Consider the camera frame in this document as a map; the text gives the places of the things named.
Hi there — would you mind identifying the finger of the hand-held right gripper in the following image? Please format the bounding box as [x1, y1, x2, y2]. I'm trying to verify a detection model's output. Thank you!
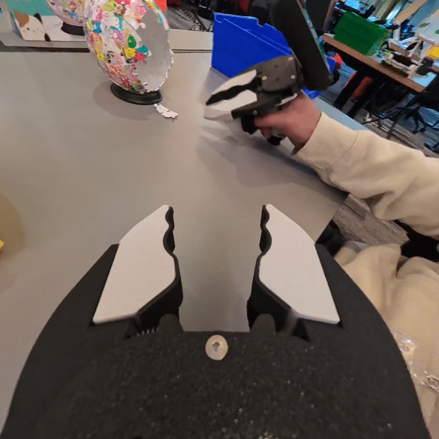
[203, 90, 258, 120]
[206, 69, 258, 107]

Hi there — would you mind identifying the black ball stand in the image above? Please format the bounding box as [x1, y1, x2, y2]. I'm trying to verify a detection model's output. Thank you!
[110, 82, 163, 106]

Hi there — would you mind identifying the person's right forearm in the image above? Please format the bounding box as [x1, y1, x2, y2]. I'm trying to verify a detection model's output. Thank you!
[292, 113, 439, 237]

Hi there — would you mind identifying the wooden table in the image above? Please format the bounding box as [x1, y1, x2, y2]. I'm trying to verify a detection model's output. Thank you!
[322, 34, 436, 110]

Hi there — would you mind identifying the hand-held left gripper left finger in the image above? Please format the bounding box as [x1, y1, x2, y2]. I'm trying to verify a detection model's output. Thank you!
[92, 205, 183, 331]

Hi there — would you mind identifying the person's right hand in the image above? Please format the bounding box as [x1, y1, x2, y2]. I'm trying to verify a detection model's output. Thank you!
[254, 97, 322, 153]

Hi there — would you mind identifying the blue plastic bin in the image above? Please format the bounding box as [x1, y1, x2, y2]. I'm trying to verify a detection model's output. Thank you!
[211, 12, 338, 100]

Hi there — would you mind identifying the white puzzle piece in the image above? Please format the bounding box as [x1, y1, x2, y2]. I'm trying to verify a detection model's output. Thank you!
[154, 103, 179, 119]

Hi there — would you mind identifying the puzzle box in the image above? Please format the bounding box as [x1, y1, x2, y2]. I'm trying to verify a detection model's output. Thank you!
[0, 0, 86, 42]

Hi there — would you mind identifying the person's cream sweatshirt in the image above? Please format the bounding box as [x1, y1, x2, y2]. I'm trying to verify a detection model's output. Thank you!
[334, 240, 439, 429]

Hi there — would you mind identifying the green plastic crate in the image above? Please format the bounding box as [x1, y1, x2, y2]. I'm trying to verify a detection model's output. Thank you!
[333, 11, 391, 56]

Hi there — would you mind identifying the colourful puzzle ball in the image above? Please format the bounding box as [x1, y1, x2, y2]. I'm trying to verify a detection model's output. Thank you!
[83, 0, 174, 95]

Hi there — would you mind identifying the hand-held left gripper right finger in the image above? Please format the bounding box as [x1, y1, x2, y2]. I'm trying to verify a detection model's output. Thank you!
[246, 204, 341, 334]

